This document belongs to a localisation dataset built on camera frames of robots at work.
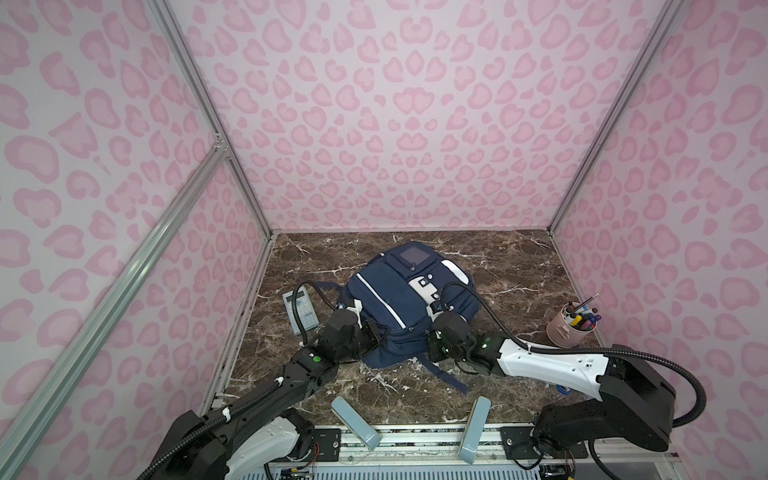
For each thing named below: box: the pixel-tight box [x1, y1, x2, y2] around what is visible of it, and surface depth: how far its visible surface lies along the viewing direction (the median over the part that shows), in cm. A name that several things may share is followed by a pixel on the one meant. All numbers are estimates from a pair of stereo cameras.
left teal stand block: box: [331, 396, 383, 451], surface depth 74 cm
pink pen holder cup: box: [545, 302, 598, 349], surface depth 84 cm
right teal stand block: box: [459, 396, 491, 465], surface depth 74 cm
